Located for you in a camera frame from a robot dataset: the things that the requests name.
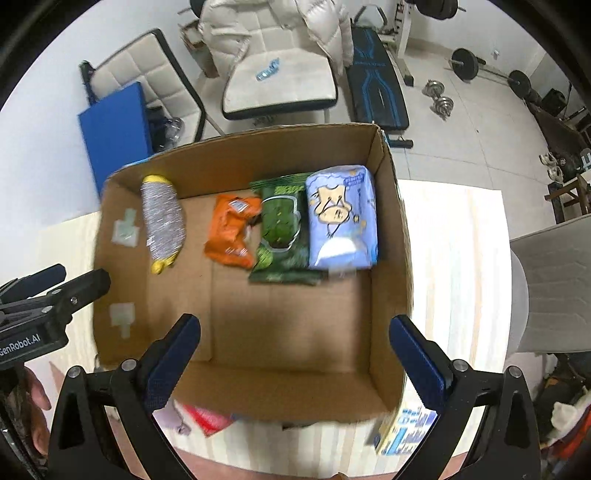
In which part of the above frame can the red snack packet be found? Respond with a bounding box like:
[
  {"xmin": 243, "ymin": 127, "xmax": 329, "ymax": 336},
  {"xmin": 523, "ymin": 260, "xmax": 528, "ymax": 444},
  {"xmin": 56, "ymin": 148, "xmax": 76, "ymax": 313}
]
[{"xmin": 181, "ymin": 404, "xmax": 235, "ymax": 437}]

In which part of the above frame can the yellow blue tissue pack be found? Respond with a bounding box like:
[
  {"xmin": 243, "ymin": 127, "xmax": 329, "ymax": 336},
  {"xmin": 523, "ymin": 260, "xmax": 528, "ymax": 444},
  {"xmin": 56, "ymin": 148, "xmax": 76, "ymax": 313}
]
[{"xmin": 374, "ymin": 405, "xmax": 438, "ymax": 456}]

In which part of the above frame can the silver mesh yellow scrubber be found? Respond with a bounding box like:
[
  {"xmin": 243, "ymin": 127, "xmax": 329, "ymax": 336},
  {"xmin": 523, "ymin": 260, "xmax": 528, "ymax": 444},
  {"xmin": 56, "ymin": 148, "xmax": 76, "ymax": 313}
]
[{"xmin": 140, "ymin": 174, "xmax": 185, "ymax": 275}]

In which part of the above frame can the orange snack packet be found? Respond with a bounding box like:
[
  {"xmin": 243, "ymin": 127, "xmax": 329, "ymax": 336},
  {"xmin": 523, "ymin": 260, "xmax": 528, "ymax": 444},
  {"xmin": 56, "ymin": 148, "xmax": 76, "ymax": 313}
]
[{"xmin": 204, "ymin": 194, "xmax": 263, "ymax": 270}]

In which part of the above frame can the grey fabric chair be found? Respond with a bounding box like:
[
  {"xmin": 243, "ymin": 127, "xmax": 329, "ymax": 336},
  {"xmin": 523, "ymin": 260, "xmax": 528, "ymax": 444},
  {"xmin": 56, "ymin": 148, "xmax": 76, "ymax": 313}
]
[{"xmin": 511, "ymin": 215, "xmax": 590, "ymax": 353}]

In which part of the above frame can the blue folded mat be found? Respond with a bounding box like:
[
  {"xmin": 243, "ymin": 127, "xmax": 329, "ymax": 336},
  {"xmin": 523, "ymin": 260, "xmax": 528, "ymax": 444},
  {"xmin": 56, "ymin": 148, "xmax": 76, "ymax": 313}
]
[{"xmin": 78, "ymin": 82, "xmax": 153, "ymax": 195}]

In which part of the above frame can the green wet wipes pack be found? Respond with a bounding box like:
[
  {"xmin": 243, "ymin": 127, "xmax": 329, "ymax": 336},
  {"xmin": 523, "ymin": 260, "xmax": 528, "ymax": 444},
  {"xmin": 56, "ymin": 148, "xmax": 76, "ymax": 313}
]
[{"xmin": 249, "ymin": 173, "xmax": 324, "ymax": 286}]

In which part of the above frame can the striped cat table mat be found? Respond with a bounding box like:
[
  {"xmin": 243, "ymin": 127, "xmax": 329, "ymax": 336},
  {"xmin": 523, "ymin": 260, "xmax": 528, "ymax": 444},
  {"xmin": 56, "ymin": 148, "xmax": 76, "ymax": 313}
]
[{"xmin": 27, "ymin": 179, "xmax": 514, "ymax": 476}]

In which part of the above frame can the open cardboard box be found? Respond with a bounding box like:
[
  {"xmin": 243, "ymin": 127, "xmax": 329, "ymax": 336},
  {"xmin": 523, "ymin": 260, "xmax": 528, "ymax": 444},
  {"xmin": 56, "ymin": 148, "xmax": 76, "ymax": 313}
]
[{"xmin": 93, "ymin": 123, "xmax": 413, "ymax": 423}]

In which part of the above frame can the white padded chair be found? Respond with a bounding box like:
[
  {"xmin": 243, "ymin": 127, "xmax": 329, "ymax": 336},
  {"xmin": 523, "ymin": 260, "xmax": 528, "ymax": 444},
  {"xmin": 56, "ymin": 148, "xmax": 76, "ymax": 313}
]
[
  {"xmin": 198, "ymin": 0, "xmax": 340, "ymax": 122},
  {"xmin": 79, "ymin": 29, "xmax": 206, "ymax": 152}
]

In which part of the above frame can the small blue packet on chair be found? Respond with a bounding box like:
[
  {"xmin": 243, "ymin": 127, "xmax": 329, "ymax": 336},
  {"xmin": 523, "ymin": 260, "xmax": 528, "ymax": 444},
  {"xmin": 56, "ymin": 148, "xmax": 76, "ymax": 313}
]
[{"xmin": 256, "ymin": 58, "xmax": 280, "ymax": 82}]

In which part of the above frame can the black blue weight bench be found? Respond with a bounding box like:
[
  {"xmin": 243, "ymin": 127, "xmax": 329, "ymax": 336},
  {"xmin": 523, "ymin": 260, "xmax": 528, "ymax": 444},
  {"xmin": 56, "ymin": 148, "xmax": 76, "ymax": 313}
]
[{"xmin": 346, "ymin": 4, "xmax": 414, "ymax": 149}]

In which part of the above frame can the chrome dumbbell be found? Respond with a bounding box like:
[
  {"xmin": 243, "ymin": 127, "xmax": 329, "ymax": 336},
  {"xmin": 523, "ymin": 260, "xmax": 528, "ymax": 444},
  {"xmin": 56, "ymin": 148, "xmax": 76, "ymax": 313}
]
[{"xmin": 422, "ymin": 80, "xmax": 445, "ymax": 99}]

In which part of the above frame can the black barbell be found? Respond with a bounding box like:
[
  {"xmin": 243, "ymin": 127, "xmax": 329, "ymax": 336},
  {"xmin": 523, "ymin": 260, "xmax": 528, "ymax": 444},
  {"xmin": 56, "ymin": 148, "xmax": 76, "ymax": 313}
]
[{"xmin": 448, "ymin": 48, "xmax": 539, "ymax": 101}]

